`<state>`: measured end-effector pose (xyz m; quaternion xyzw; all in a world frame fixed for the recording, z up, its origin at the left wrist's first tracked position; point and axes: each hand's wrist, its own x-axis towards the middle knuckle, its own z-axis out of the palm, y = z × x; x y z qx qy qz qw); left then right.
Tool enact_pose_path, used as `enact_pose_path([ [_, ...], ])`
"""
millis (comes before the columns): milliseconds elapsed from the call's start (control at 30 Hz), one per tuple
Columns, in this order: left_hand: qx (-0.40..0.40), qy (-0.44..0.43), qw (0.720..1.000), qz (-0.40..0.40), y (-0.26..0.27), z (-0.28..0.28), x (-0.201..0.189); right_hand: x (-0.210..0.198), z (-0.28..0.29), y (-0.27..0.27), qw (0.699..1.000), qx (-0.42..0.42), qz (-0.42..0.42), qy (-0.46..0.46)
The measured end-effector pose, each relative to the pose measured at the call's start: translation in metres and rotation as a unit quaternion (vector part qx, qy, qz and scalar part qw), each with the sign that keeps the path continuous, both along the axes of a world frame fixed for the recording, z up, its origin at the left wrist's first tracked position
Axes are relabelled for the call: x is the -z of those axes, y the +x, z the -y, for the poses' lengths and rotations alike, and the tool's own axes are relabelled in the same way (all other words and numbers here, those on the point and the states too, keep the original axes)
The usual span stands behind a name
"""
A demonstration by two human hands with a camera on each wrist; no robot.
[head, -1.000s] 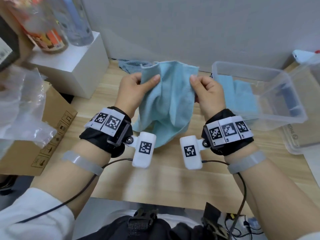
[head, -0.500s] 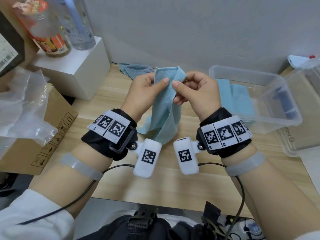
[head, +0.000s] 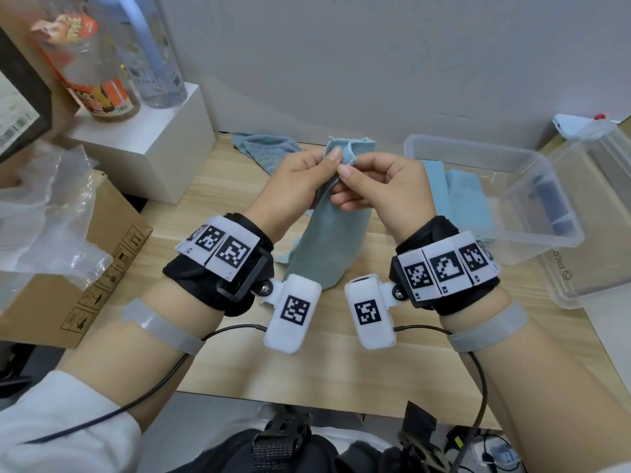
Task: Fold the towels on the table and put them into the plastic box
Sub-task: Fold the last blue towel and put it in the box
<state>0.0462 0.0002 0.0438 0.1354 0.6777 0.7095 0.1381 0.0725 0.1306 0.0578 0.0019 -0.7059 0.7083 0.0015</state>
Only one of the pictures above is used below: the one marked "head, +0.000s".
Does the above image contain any person's right hand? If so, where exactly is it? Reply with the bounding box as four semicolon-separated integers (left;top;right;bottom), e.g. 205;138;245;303
329;152;437;244

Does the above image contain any person's left hand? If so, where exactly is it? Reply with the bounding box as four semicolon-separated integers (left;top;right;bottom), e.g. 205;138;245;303
245;146;344;243

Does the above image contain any teal microfibre cloth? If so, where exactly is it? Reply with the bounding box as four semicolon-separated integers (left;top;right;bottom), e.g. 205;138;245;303
276;137;378;291

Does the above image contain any person's left forearm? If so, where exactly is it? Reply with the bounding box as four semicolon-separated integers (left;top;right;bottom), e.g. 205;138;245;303
58;277;228;434

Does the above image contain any grey right forearm band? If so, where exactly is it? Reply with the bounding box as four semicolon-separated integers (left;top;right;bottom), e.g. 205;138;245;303
447;301;529;354

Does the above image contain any person's right forearm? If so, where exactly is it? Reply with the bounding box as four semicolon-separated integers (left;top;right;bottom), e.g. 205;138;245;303
438;286;631;473

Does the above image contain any grey left forearm band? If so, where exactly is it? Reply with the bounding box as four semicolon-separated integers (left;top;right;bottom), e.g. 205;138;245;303
121;298;207;355

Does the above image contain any blue waffle cloth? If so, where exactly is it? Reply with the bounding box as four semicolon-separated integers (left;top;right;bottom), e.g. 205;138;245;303
232;133;302;176

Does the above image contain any light blue cloth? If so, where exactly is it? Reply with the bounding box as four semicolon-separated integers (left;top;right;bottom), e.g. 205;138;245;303
421;160;495;233

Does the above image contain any clear plastic container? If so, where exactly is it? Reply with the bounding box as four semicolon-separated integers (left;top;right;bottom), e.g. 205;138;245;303
404;134;585;266

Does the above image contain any white square box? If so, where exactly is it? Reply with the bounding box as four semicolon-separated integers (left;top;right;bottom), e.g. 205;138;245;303
63;83;217;205

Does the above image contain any dark object in container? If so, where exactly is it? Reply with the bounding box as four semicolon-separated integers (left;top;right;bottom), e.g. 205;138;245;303
531;174;576;238

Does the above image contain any white device with red dot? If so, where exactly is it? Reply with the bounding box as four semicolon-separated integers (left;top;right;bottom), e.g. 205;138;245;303
551;113;620;141

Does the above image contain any orange label plastic bottle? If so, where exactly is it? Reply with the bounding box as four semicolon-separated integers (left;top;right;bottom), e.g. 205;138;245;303
30;13;142;123

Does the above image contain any clear plastic storage box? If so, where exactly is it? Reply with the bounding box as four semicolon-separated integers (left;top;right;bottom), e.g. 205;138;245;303
539;120;631;310

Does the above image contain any black harness with buckle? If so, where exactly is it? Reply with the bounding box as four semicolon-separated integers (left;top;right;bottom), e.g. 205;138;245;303
167;412;397;473

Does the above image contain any brown cardboard box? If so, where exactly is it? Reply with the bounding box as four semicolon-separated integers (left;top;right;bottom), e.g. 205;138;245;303
0;169;154;350

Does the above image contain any clear plastic bag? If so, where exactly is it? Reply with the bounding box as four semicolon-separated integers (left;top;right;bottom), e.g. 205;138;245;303
0;140;115;292

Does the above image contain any black box with white label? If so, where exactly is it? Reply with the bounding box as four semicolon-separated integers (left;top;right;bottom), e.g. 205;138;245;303
0;26;53;164

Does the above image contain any white sleeve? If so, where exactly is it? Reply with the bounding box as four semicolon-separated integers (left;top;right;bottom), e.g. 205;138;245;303
0;370;144;473

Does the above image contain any black right wrist marker strap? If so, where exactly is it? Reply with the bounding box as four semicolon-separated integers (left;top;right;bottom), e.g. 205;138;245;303
389;216;502;317

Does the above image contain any black wrist marker strap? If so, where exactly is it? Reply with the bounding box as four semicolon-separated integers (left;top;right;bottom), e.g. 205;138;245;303
163;214;275;318
389;216;502;317

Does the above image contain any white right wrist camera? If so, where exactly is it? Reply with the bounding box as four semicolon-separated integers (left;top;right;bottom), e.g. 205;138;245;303
343;274;409;350

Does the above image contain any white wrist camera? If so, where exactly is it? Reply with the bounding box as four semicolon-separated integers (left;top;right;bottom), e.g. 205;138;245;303
343;274;409;350
254;274;323;354

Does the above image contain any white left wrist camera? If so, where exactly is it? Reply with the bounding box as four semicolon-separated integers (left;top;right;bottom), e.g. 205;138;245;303
254;274;323;354

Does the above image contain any black left wrist marker strap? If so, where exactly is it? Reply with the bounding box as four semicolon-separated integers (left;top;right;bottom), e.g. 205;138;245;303
163;214;275;318

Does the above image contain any clear bottle with blue handle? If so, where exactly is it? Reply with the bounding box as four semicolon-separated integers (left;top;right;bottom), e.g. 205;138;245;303
85;0;188;110

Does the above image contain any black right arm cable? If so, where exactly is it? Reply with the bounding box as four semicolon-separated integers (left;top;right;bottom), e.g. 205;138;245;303
393;324;489;469

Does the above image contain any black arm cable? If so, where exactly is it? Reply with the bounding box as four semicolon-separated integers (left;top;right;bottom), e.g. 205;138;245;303
393;324;489;469
24;324;269;445

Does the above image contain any black strap clip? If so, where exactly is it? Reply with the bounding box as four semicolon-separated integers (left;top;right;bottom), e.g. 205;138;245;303
396;401;452;473

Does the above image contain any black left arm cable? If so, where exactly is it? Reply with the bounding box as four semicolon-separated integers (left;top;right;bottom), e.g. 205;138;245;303
24;324;269;445

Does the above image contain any floor cables and plug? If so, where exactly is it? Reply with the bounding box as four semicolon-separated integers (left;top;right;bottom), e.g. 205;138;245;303
444;425;524;473

